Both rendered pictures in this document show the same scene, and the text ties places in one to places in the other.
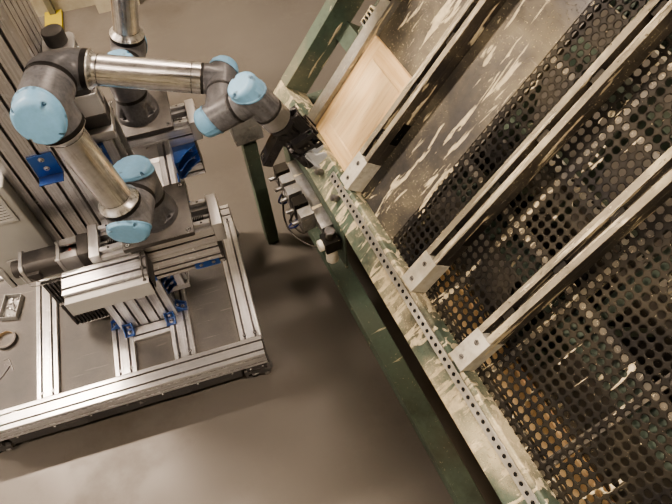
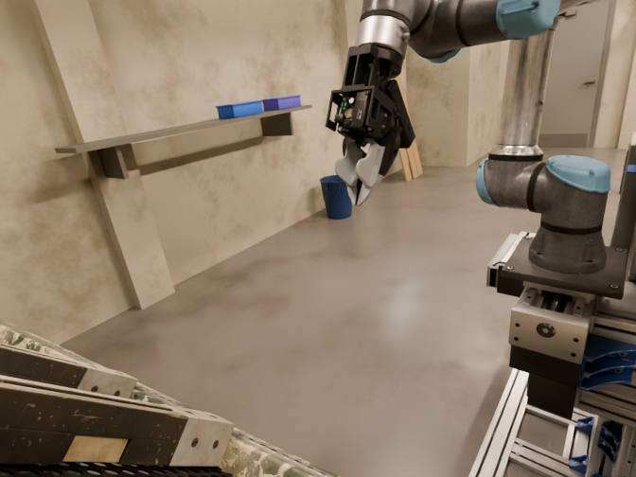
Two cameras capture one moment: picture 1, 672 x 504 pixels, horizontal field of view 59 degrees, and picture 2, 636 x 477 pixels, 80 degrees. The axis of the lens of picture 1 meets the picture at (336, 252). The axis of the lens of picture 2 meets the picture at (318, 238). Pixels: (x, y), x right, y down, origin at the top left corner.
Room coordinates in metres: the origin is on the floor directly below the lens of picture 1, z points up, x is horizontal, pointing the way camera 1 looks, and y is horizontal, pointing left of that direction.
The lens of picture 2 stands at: (1.50, -0.35, 1.48)
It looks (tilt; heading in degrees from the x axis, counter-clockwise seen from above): 22 degrees down; 143
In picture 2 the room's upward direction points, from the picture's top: 7 degrees counter-clockwise
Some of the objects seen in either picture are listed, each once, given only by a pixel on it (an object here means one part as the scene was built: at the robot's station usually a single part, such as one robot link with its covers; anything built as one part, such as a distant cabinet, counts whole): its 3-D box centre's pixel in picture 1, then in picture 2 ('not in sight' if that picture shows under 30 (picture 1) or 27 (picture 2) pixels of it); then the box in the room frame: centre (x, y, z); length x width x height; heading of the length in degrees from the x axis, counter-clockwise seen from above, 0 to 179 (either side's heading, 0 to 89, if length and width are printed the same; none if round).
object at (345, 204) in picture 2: not in sight; (336, 196); (-1.74, 2.47, 0.25); 0.42 x 0.40 x 0.49; 102
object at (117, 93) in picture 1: (123, 74); not in sight; (1.72, 0.66, 1.20); 0.13 x 0.12 x 0.14; 179
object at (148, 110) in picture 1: (134, 102); not in sight; (1.71, 0.66, 1.09); 0.15 x 0.15 x 0.10
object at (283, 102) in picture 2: not in sight; (281, 102); (-1.66, 1.83, 1.36); 0.33 x 0.22 x 0.11; 102
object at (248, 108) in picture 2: not in sight; (239, 109); (-1.55, 1.32, 1.36); 0.34 x 0.23 x 0.11; 102
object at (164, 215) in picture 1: (149, 204); (568, 238); (1.23, 0.56, 1.09); 0.15 x 0.15 x 0.10
